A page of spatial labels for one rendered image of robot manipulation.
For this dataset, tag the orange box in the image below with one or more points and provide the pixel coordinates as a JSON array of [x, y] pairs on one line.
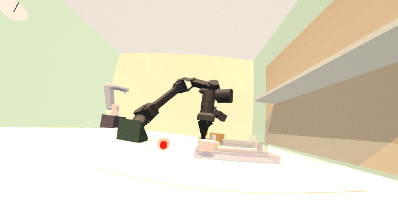
[[218, 136]]

